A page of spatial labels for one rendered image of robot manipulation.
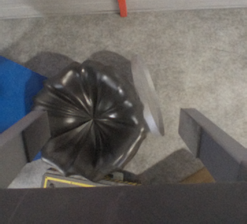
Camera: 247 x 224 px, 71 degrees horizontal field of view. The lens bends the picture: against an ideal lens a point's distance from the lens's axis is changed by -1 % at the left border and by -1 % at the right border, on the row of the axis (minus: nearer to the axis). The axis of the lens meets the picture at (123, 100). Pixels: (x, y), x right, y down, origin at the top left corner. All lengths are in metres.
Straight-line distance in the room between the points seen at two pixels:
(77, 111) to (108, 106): 0.16
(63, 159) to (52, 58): 1.05
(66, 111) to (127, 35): 0.91
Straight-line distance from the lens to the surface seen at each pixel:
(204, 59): 1.55
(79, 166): 0.78
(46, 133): 0.17
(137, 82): 0.87
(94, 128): 0.90
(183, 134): 0.16
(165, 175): 1.45
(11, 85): 1.08
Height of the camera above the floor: 1.38
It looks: 81 degrees down
